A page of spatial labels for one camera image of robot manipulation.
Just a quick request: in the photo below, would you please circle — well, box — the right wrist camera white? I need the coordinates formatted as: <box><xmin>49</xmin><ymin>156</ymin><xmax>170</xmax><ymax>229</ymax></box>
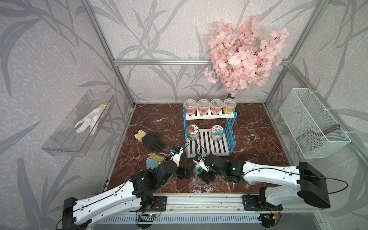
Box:
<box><xmin>193</xmin><ymin>154</ymin><xmax>209</xmax><ymax>172</ymax></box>

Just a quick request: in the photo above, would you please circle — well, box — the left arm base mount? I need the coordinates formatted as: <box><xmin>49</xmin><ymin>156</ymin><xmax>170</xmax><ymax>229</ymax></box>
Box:
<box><xmin>136</xmin><ymin>191</ymin><xmax>167</xmax><ymax>212</ymax></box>

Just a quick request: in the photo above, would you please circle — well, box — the white wire mesh basket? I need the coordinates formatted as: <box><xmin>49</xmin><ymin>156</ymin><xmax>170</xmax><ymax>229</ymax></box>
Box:
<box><xmin>279</xmin><ymin>88</ymin><xmax>351</xmax><ymax>159</ymax></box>

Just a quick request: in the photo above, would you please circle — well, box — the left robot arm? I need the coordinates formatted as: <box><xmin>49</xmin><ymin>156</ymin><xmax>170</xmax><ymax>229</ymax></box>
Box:
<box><xmin>59</xmin><ymin>160</ymin><xmax>191</xmax><ymax>230</ymax></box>

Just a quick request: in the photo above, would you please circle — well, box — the clear acrylic wall tray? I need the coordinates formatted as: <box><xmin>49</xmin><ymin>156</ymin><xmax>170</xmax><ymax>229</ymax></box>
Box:
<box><xmin>42</xmin><ymin>90</ymin><xmax>116</xmax><ymax>157</ymax></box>

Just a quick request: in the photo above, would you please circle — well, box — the pink artificial blossom tree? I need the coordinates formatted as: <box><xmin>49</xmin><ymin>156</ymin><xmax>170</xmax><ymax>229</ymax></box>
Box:
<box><xmin>204</xmin><ymin>15</ymin><xmax>290</xmax><ymax>97</ymax></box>

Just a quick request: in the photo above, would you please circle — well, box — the green label seed container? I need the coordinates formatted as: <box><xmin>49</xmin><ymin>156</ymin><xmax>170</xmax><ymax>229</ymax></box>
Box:
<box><xmin>193</xmin><ymin>163</ymin><xmax>205</xmax><ymax>178</ymax></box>

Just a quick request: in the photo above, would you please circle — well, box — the pink flower lid container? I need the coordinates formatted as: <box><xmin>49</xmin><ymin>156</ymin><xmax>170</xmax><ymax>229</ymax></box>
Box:
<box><xmin>210</xmin><ymin>125</ymin><xmax>224</xmax><ymax>141</ymax></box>

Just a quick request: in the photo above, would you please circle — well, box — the strawberry lid seed container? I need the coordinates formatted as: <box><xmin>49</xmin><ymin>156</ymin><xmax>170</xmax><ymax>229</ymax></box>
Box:
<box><xmin>186</xmin><ymin>125</ymin><xmax>199</xmax><ymax>141</ymax></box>

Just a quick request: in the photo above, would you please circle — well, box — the black work glove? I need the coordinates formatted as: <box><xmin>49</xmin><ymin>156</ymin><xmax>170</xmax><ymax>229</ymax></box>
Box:
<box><xmin>134</xmin><ymin>129</ymin><xmax>165</xmax><ymax>152</ymax></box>

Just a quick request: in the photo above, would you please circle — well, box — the clear seed container red label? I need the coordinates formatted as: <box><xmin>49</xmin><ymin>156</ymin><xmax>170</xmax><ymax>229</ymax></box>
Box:
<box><xmin>184</xmin><ymin>99</ymin><xmax>197</xmax><ymax>116</ymax></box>

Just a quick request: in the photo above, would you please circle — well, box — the white glove in tray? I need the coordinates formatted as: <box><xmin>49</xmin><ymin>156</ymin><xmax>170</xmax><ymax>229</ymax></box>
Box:
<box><xmin>74</xmin><ymin>103</ymin><xmax>109</xmax><ymax>135</ymax></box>

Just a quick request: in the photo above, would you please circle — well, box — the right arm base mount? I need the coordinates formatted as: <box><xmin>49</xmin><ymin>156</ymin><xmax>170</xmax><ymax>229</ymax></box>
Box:
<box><xmin>241</xmin><ymin>186</ymin><xmax>283</xmax><ymax>211</ymax></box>

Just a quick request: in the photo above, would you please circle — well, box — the blue white two-tier shelf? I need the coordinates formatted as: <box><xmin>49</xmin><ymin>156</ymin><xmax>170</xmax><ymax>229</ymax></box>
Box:
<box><xmin>183</xmin><ymin>108</ymin><xmax>237</xmax><ymax>158</ymax></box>

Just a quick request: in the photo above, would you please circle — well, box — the small clear container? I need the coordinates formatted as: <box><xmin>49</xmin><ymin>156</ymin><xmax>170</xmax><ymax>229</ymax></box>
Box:
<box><xmin>223</xmin><ymin>98</ymin><xmax>237</xmax><ymax>114</ymax></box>

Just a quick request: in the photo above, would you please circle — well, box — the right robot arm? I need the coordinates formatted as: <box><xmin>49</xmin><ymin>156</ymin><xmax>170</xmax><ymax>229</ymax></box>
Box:
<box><xmin>193</xmin><ymin>154</ymin><xmax>331</xmax><ymax>209</ymax></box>

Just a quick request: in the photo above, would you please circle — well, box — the wooden handled brush in basket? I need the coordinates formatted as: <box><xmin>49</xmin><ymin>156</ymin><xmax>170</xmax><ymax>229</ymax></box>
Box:
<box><xmin>298</xmin><ymin>124</ymin><xmax>341</xmax><ymax>147</ymax></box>

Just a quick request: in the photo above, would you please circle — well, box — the blue hand brush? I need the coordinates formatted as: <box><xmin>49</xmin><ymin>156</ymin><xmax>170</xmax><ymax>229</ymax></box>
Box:
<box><xmin>146</xmin><ymin>153</ymin><xmax>165</xmax><ymax>169</ymax></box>

